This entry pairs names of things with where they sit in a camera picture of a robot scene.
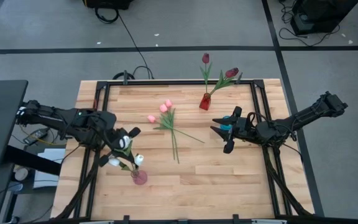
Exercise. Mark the white artificial tulip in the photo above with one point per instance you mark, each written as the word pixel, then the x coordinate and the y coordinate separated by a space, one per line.
pixel 139 159
pixel 114 161
pixel 125 142

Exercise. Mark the dark red artificial tulip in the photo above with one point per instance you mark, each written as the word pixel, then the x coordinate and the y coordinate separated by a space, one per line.
pixel 205 58
pixel 232 72

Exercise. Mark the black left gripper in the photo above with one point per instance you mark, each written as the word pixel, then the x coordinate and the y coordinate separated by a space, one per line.
pixel 113 140

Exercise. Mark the white paper sheets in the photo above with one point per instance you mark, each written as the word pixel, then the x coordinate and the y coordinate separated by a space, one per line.
pixel 50 168

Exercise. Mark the pink glass vase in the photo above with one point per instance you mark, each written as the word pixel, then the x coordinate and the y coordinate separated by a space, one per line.
pixel 140 178

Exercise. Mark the round tape roll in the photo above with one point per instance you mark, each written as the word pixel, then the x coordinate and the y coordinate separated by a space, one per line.
pixel 21 174

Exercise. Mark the red ribbed glass vase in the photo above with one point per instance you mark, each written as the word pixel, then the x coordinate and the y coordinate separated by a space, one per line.
pixel 205 104

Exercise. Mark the black cabinet box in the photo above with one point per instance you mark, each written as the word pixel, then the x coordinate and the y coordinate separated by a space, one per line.
pixel 322 14

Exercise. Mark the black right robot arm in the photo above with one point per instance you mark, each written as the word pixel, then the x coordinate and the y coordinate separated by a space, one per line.
pixel 306 116

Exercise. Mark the pink artificial tulip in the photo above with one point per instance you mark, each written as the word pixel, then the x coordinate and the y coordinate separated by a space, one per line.
pixel 168 103
pixel 163 108
pixel 151 119

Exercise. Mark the black aluminium table frame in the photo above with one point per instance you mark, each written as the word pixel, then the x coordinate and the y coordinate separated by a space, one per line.
pixel 179 82

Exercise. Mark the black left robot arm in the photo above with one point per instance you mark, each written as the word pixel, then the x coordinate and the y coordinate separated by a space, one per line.
pixel 57 119

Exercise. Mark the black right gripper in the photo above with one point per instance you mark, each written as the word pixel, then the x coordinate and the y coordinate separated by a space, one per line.
pixel 244 129

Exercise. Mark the black power adapter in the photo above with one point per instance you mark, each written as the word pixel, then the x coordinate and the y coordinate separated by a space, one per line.
pixel 36 136

